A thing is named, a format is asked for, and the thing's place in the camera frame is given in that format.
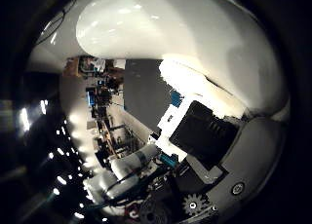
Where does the white spray bottle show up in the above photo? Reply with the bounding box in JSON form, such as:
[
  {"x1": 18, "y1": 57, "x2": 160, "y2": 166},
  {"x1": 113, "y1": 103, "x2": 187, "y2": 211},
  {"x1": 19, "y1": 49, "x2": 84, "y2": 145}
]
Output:
[{"x1": 75, "y1": 0, "x2": 291, "y2": 118}]

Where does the cluttered wooden shelf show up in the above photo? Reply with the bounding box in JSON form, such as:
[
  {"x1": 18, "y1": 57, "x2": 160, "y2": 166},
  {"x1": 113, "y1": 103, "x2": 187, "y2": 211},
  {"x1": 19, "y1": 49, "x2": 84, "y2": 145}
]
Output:
[{"x1": 63, "y1": 56, "x2": 108, "y2": 80}]

